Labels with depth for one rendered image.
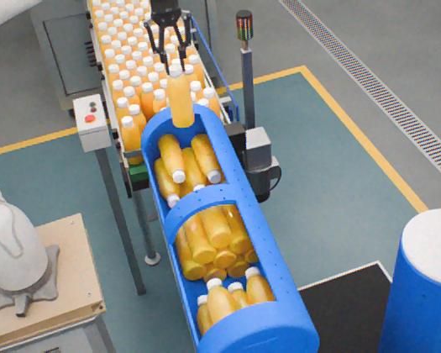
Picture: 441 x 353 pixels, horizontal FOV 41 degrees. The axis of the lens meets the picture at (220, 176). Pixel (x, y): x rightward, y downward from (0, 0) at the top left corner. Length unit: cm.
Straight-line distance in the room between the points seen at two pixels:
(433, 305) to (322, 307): 96
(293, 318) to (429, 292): 50
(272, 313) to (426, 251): 57
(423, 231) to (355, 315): 94
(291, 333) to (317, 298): 132
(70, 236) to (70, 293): 20
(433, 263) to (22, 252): 108
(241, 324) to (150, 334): 151
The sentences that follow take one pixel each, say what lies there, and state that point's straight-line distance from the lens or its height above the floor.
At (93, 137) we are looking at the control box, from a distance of 215.
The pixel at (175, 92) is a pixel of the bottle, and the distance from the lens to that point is 172.
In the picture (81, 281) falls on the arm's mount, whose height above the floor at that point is 106.
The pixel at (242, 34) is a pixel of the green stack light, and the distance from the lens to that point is 234.
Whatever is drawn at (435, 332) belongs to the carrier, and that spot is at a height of 80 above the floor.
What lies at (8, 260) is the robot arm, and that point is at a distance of 157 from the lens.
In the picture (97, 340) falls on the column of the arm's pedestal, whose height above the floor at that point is 83.
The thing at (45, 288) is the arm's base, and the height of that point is 108.
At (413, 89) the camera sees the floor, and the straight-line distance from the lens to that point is 414.
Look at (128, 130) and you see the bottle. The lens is 214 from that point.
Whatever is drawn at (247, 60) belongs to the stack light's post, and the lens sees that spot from 241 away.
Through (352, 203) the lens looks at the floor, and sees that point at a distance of 328.
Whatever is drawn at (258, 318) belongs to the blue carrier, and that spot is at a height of 123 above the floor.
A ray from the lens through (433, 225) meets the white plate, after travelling 182.
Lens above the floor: 236
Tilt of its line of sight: 43 degrees down
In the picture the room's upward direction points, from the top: 6 degrees counter-clockwise
